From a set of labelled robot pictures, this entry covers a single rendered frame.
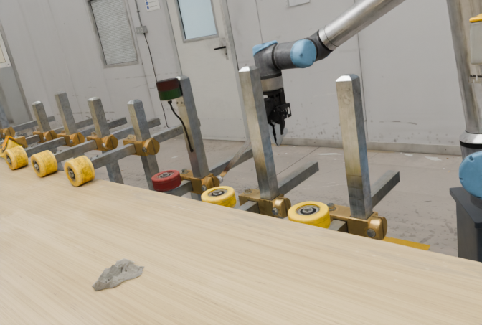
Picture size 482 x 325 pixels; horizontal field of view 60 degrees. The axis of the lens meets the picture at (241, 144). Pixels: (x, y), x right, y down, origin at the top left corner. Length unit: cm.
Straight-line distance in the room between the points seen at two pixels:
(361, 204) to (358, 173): 7
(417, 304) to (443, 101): 303
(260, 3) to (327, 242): 359
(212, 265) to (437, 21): 299
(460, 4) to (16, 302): 114
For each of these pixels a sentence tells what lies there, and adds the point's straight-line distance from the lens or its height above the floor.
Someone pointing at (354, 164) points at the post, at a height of 96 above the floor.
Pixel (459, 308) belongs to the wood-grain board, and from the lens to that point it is 60.
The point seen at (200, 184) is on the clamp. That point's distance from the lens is 121.
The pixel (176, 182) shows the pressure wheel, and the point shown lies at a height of 89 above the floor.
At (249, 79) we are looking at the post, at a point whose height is 115.
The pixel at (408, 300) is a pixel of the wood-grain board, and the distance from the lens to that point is 60.
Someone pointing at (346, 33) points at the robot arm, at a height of 118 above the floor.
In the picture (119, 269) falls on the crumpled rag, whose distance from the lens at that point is 76.
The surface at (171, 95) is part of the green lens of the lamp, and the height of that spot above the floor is 113.
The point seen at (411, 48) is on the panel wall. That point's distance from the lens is 355.
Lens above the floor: 127
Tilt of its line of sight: 16 degrees down
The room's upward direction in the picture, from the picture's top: 11 degrees counter-clockwise
